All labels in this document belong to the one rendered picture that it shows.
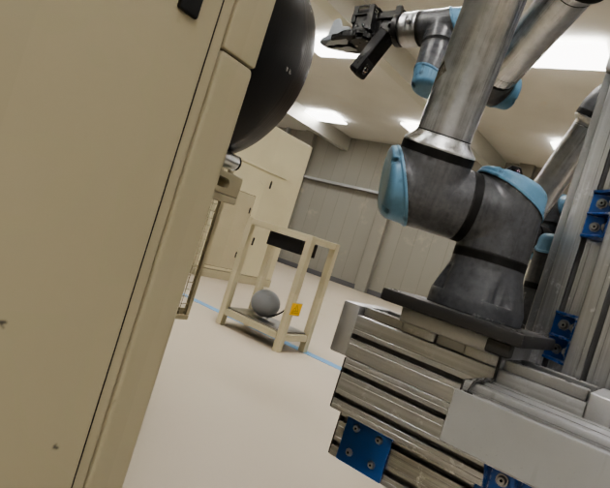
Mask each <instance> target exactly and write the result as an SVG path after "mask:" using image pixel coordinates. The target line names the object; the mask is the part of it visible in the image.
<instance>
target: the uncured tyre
mask: <svg viewBox="0 0 610 488"><path fill-rule="evenodd" d="M315 41H316V24H315V17H313V15H312V14H311V13H310V7H309V2H308V0H276V2H275V5H274V8H273V11H272V15H271V18H270V20H269V23H268V26H267V30H266V33H265V36H264V39H263V42H262V46H261V49H260V52H259V57H258V60H257V64H256V67H255V68H254V69H249V70H250V71H251V78H250V81H249V84H248V87H247V91H246V94H245V97H244V100H243V103H242V107H241V109H240V112H239V115H238V118H237V122H236V125H235V128H234V131H233V134H232V138H231V141H230V144H229V149H228V152H231V153H233V154H235V153H238V152H240V151H242V150H244V149H246V148H248V147H250V146H252V145H254V144H255V143H257V142H258V141H260V140H261V139H262V138H264V137H265V136H266V135H267V134H269V133H270V132H271V131H272V130H273V129H274V128H275V127H276V126H277V125H278V124H279V123H280V121H281V120H282V119H283V118H284V117H285V115H286V114H287V113H288V111H289V110H290V108H291V107H292V105H293V104H294V102H295V100H296V99H297V97H298V95H299V93H300V91H301V89H302V87H303V85H304V83H305V80H306V78H307V75H308V73H309V70H310V67H311V64H312V60H313V55H314V49H315ZM287 63H288V64H289V65H291V66H292V67H293V71H292V74H291V76H290V77H288V76H286V75H285V74H284V69H285V67H286V66H287Z"/></svg>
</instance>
